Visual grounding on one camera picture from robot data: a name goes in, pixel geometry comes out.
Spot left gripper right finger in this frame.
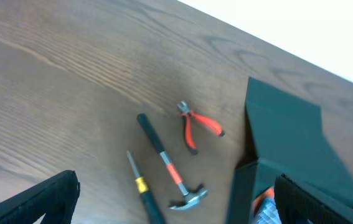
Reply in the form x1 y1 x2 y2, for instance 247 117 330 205
274 174 353 224

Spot blue precision screwdriver set case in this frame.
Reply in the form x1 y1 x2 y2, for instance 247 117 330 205
252 197 281 224

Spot orange scraper with wooden handle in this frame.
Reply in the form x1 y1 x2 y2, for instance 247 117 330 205
252 187 275 215

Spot black open gift box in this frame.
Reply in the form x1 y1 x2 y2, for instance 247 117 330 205
225 78 353 223

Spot red handled pliers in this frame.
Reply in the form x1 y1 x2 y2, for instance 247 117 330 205
176 100 226 156

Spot small claw hammer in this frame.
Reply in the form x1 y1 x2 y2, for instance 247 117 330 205
136 113 208 211

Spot black yellow screwdriver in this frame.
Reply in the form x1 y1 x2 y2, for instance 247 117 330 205
126 151 166 224

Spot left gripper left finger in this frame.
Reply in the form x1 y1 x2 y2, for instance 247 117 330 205
0 170 80 224

